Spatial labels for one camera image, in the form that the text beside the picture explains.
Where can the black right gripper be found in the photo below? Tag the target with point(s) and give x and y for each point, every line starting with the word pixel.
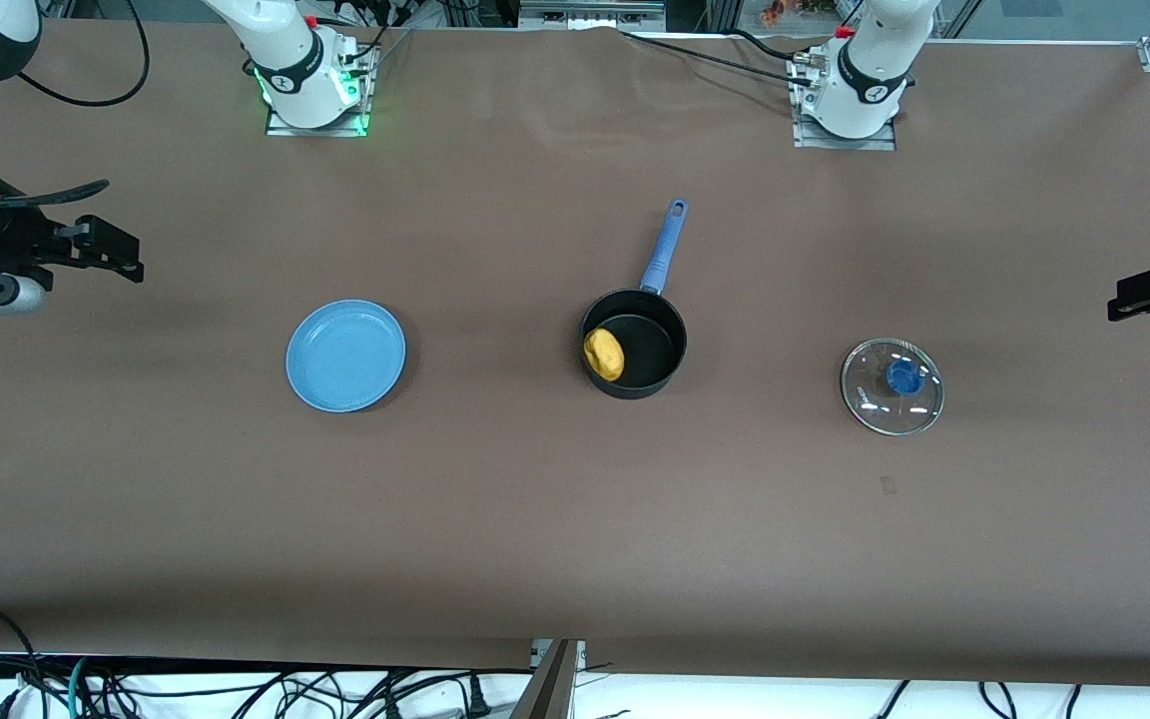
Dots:
pixel 8 245

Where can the glass lid with blue knob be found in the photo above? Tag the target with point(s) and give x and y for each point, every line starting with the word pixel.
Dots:
pixel 892 384

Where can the yellow potato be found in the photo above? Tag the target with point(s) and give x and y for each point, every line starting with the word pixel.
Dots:
pixel 604 355

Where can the blue round plate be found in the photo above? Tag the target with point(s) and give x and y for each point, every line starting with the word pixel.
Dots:
pixel 345 355

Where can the orange background object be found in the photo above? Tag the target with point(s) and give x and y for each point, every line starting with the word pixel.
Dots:
pixel 785 10

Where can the brown table cover sheet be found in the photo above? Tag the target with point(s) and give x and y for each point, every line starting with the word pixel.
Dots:
pixel 535 499

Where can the black power plug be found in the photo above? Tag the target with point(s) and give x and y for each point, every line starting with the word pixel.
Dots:
pixel 477 697

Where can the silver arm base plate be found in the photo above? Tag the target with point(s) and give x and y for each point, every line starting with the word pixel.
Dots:
pixel 805 142
pixel 281 130

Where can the grey metal frame bar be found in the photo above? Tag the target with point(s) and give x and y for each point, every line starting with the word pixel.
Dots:
pixel 590 12

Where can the grey metal post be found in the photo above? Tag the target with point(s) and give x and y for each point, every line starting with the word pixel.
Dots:
pixel 555 689

